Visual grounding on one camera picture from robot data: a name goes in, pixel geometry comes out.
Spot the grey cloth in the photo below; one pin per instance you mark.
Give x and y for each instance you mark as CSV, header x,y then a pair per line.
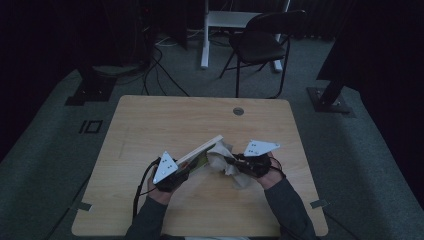
x,y
220,161

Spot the black stand base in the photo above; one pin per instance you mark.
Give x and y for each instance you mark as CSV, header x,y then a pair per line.
x,y
328,101
93,90

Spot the black folding chair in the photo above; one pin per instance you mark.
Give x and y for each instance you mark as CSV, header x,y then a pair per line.
x,y
260,46

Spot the white book with green leaf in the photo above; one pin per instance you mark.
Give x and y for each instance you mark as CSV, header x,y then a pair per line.
x,y
201,151

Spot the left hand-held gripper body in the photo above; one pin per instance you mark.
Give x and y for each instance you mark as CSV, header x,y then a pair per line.
x,y
165,168

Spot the grey round table grommet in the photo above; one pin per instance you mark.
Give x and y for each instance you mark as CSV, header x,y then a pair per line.
x,y
238,111

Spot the grey tape piece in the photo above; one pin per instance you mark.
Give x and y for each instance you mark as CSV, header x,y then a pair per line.
x,y
84,206
319,204

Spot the person's right hand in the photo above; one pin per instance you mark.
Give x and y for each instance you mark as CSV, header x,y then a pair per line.
x,y
273,178

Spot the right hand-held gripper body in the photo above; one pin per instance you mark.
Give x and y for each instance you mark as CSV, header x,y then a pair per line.
x,y
256,161

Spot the white desk frame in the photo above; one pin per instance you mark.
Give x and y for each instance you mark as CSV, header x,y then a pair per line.
x,y
221,20

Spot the person's left hand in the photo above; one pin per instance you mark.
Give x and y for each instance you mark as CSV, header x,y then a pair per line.
x,y
160,196

